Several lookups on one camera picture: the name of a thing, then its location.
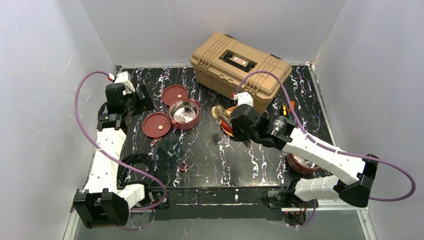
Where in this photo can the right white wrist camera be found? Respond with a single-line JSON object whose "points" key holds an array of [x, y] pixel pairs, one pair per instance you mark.
{"points": [[243, 98]]}

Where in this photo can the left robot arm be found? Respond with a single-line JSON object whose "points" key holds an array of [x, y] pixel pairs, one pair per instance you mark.
{"points": [[101, 203]]}

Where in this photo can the red round lid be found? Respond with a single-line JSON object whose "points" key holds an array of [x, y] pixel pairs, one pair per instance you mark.
{"points": [[156, 125], [173, 93]]}

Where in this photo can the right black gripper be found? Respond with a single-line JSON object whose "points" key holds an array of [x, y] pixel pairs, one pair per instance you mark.
{"points": [[238, 125]]}

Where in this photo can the steamed bun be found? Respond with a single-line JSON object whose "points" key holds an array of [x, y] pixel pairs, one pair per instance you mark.
{"points": [[218, 112]]}

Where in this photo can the red round lid rear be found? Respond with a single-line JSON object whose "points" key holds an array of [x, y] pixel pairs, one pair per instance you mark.
{"points": [[173, 93]]}

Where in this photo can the tan plastic toolbox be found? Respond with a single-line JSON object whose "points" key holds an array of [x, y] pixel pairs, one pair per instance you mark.
{"points": [[223, 64]]}

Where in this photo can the red sausage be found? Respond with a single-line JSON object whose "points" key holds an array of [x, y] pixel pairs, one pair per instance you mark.
{"points": [[226, 127]]}

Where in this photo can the dark transparent round lid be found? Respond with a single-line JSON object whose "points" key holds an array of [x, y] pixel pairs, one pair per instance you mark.
{"points": [[168, 154]]}

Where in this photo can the orange green screwdriver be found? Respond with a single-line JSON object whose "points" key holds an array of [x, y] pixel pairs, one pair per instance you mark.
{"points": [[291, 108]]}

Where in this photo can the red steel lunch bowl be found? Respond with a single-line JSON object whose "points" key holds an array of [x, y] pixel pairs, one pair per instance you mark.
{"points": [[184, 113], [301, 165]]}

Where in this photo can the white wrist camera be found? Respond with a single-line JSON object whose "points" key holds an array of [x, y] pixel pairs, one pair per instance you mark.
{"points": [[243, 98], [122, 78]]}

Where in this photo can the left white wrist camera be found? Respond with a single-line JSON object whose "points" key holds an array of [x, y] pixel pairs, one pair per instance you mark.
{"points": [[122, 78]]}

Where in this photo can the red lunch box clip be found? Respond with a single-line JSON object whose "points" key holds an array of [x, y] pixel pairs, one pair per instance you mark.
{"points": [[182, 166]]}

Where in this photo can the red round lid front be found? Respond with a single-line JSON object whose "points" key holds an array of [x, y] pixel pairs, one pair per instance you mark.
{"points": [[156, 125]]}

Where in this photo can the metal food tongs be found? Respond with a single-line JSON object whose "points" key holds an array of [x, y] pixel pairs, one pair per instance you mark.
{"points": [[227, 120]]}

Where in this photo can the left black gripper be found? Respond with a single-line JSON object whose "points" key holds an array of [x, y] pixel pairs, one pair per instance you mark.
{"points": [[139, 100]]}

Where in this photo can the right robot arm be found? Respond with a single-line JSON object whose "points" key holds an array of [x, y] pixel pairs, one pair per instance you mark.
{"points": [[351, 177]]}

